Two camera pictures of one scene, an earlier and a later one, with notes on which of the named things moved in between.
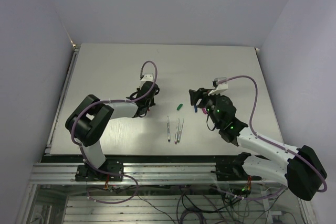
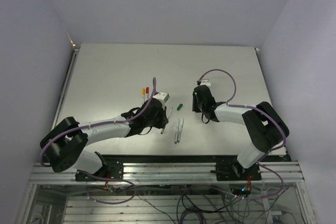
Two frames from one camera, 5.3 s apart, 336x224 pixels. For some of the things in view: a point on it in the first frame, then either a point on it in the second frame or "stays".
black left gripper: x=152 y=102 → x=164 y=119
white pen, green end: x=179 y=137 stays
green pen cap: x=179 y=107 stays
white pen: x=168 y=129 → x=162 y=130
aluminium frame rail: x=147 y=173 stays
